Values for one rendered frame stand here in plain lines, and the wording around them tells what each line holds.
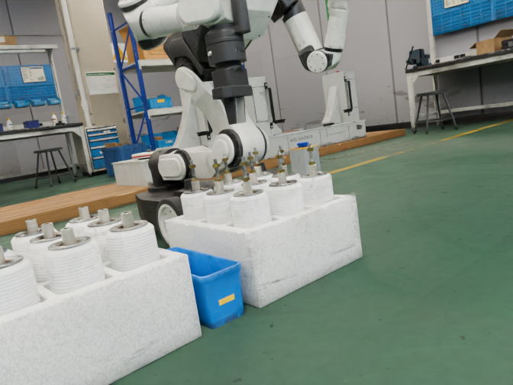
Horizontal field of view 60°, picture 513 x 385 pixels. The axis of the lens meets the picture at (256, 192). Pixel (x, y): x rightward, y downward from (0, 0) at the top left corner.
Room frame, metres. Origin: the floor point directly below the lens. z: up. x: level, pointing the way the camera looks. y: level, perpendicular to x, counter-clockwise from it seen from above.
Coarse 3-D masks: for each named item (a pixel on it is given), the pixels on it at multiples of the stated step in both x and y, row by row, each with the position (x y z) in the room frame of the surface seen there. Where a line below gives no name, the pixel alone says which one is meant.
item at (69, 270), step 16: (48, 256) 0.75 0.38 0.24; (64, 256) 0.75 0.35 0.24; (80, 256) 0.76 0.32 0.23; (96, 256) 0.78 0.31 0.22; (48, 272) 0.76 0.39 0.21; (64, 272) 0.75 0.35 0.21; (80, 272) 0.75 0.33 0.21; (96, 272) 0.77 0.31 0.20; (64, 288) 0.75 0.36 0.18; (80, 288) 0.75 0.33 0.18
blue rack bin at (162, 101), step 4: (156, 96) 6.68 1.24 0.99; (160, 96) 6.60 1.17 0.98; (164, 96) 6.52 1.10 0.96; (136, 100) 6.42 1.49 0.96; (140, 100) 6.33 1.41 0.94; (148, 100) 6.17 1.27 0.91; (152, 100) 6.18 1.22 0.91; (156, 100) 6.23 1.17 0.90; (160, 100) 6.27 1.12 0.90; (164, 100) 6.31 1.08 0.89; (168, 100) 6.34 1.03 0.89; (136, 104) 6.45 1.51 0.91; (140, 104) 6.35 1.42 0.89; (148, 104) 6.19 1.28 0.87; (152, 104) 6.18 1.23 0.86; (156, 104) 6.23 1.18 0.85; (160, 104) 6.27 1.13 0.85; (164, 104) 6.31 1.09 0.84; (168, 104) 6.34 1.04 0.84; (136, 108) 6.47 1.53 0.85; (140, 108) 6.37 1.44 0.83; (152, 108) 6.18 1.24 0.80; (136, 112) 6.50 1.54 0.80
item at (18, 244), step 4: (32, 236) 0.93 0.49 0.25; (36, 236) 0.94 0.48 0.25; (12, 240) 0.94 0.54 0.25; (16, 240) 0.93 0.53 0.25; (20, 240) 0.93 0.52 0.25; (24, 240) 0.93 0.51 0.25; (28, 240) 0.93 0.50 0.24; (12, 244) 0.94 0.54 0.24; (16, 244) 0.93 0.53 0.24; (20, 244) 0.93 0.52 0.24; (24, 244) 0.92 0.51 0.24; (16, 248) 0.93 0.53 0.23; (20, 248) 0.93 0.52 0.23; (24, 248) 0.93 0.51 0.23; (16, 252) 0.93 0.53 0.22; (20, 252) 0.93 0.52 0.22; (24, 252) 0.93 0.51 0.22; (24, 256) 0.93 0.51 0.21
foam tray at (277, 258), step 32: (192, 224) 1.14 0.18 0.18; (224, 224) 1.08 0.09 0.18; (288, 224) 1.03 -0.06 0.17; (320, 224) 1.10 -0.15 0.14; (352, 224) 1.18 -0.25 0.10; (224, 256) 1.04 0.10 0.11; (256, 256) 0.96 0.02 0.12; (288, 256) 1.02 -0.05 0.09; (320, 256) 1.09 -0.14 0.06; (352, 256) 1.17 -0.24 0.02; (256, 288) 0.95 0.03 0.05; (288, 288) 1.01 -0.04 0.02
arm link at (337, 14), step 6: (330, 0) 1.62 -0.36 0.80; (336, 0) 1.63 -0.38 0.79; (342, 0) 1.63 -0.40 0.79; (330, 6) 1.61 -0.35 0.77; (336, 6) 1.62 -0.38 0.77; (342, 6) 1.62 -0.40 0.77; (330, 12) 1.60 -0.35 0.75; (336, 12) 1.58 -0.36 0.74; (342, 12) 1.57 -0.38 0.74; (348, 12) 1.59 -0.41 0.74
